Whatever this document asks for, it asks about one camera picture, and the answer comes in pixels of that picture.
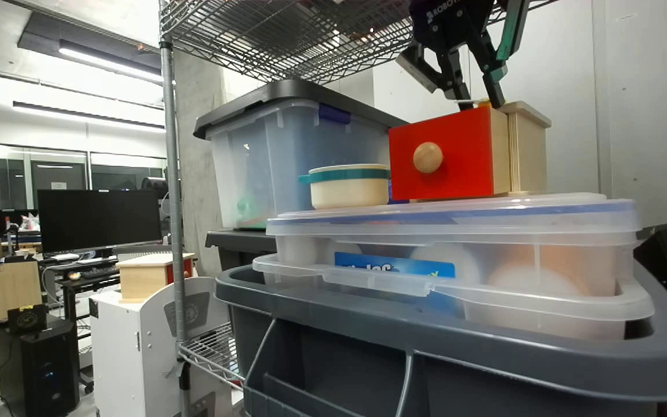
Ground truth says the light wooden drawer box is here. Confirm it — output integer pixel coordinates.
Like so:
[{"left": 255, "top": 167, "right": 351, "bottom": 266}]
[{"left": 490, "top": 98, "right": 554, "bottom": 198}]

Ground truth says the grey plastic tote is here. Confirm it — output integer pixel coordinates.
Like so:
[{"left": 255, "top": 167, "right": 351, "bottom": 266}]
[{"left": 214, "top": 259, "right": 667, "bottom": 417}]

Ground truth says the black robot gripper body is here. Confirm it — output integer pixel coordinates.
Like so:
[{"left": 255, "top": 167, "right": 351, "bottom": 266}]
[{"left": 409, "top": 0, "right": 511, "bottom": 51}]

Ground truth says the thin ceiling light strip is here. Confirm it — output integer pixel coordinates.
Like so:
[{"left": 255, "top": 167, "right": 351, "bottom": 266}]
[{"left": 9, "top": 98, "right": 170, "bottom": 132}]

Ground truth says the cardboard box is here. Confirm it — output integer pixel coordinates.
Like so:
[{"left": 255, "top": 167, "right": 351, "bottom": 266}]
[{"left": 0, "top": 259, "right": 44, "bottom": 359}]

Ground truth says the metal wire shelving rack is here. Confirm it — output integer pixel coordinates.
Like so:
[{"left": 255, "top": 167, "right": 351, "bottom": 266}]
[{"left": 155, "top": 0, "right": 562, "bottom": 417}]

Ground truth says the tan box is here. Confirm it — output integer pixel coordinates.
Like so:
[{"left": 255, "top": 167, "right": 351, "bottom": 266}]
[{"left": 117, "top": 251, "right": 197, "bottom": 304}]

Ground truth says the cream bowl with teal rim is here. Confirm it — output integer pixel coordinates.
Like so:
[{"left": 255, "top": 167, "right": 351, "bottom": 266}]
[{"left": 299, "top": 162, "right": 394, "bottom": 212}]

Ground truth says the ceiling light with grey housing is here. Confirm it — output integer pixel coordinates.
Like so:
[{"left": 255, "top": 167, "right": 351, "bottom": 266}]
[{"left": 16, "top": 10, "right": 168, "bottom": 88}]

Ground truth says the large clear lidded plastic container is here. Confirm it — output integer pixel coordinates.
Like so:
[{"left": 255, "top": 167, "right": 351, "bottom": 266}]
[{"left": 265, "top": 191, "right": 645, "bottom": 300}]

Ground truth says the clear storage bin dark lid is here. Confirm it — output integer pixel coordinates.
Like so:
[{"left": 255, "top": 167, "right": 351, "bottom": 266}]
[{"left": 192, "top": 75, "right": 410, "bottom": 233}]

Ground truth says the red-front wooden drawer with knob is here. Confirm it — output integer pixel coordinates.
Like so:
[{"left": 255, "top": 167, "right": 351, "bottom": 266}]
[{"left": 387, "top": 104, "right": 500, "bottom": 206}]

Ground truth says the black computer monitor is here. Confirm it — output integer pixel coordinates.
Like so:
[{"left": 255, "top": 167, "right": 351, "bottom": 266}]
[{"left": 36, "top": 187, "right": 164, "bottom": 256}]

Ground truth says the white cabinet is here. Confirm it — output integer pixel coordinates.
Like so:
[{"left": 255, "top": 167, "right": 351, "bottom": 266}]
[{"left": 87, "top": 275, "right": 236, "bottom": 417}]

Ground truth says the black computer tower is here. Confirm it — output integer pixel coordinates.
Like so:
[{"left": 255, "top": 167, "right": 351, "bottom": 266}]
[{"left": 0, "top": 304, "right": 83, "bottom": 417}]

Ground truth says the dark grey tote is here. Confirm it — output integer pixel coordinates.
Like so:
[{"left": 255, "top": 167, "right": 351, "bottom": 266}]
[{"left": 204, "top": 228, "right": 279, "bottom": 274}]

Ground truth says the clear plastic container blue label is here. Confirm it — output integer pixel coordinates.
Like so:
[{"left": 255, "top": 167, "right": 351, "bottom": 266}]
[{"left": 251, "top": 252, "right": 658, "bottom": 348}]

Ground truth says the black cart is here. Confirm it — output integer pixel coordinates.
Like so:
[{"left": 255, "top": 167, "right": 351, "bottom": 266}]
[{"left": 41, "top": 249, "right": 125, "bottom": 391}]

